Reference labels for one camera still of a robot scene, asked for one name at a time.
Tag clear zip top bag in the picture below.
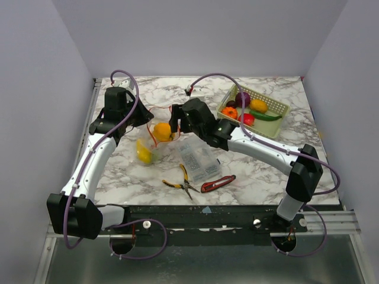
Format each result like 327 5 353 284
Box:
136 106 181 164

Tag yellow toy bell pepper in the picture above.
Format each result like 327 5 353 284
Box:
152 122 175 142

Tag orange toy pumpkin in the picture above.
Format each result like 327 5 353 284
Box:
221 106 239 120

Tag yellow toy mango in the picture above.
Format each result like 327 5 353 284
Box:
136 139 152 164

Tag red toy apple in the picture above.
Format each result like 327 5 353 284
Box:
237 113 255 127

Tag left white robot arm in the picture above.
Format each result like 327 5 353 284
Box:
47 86 154 240

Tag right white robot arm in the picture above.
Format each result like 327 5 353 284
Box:
169 98 323 232

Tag dark purple toy plum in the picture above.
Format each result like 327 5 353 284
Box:
226 101 236 108

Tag purple toy onion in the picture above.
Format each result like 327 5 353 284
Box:
235 92 251 108

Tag clear plastic parts box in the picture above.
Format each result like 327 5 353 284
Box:
177 136 221 183

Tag green toy chili pepper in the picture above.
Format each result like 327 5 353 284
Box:
249 110 282 122

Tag orange toy lemon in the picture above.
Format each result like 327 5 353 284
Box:
249 99 268 114

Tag red black utility knife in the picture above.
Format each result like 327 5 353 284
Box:
201 175 236 193

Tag beige perforated plastic basket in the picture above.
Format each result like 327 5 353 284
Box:
217 85 291 139

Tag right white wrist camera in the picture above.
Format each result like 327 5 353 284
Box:
184 85 205 101

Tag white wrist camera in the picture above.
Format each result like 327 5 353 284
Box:
184 85 205 101
113 79 135 93

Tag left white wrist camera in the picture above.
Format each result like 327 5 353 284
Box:
113 79 135 93

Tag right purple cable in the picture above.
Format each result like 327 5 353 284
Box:
185 72 341 257

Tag yellow handled pliers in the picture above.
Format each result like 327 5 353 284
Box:
162 164 200 200

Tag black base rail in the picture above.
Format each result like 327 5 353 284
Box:
97 204 309 246

